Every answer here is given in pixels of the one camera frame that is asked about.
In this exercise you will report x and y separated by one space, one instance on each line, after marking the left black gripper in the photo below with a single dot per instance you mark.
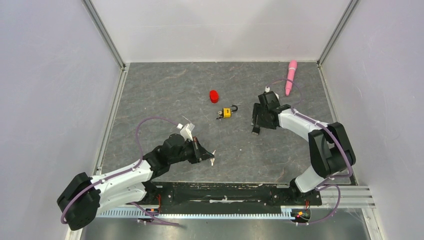
199 153

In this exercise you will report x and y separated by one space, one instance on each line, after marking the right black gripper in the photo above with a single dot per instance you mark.
257 119

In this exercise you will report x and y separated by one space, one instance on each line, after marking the yellow black padlock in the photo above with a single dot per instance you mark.
228 111

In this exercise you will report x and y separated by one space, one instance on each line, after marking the metal key bunch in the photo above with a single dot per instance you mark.
220 115

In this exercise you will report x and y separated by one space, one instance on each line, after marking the pink pen-shaped stick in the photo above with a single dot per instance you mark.
292 67

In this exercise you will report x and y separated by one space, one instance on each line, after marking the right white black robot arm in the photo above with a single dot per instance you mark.
330 151

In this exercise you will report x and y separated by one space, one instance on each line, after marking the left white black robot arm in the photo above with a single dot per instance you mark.
86 197

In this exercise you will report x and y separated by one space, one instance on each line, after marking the red cylindrical cap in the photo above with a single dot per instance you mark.
214 96

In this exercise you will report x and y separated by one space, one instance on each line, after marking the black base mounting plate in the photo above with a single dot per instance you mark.
225 198

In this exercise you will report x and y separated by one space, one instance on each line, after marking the white slotted cable duct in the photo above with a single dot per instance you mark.
134 212

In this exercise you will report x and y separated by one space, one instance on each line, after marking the right aluminium frame rail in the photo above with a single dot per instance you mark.
329 65

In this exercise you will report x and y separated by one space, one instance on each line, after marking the aluminium frame rail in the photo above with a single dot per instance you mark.
329 65
118 88

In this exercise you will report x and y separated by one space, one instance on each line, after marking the left aluminium frame rail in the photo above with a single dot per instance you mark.
118 88

